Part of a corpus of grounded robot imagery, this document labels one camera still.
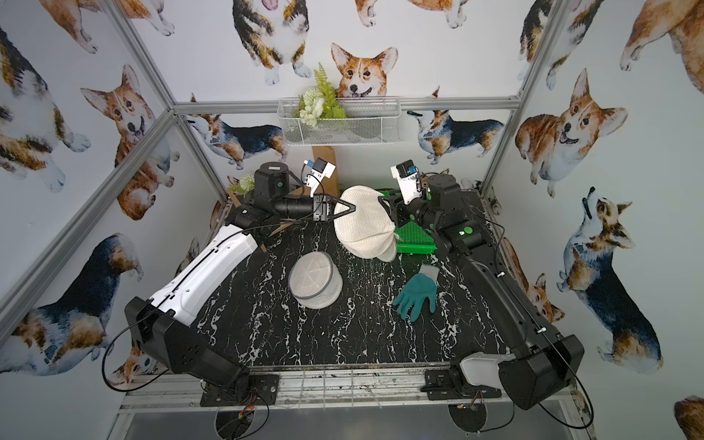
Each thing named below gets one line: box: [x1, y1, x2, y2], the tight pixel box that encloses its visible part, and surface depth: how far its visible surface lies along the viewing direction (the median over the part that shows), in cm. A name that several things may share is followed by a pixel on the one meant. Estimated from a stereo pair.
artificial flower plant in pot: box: [227, 173, 256, 198], surface depth 97 cm
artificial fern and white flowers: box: [292, 62, 347, 128], surface depth 82 cm
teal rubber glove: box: [392, 264, 440, 322], surface depth 93 cm
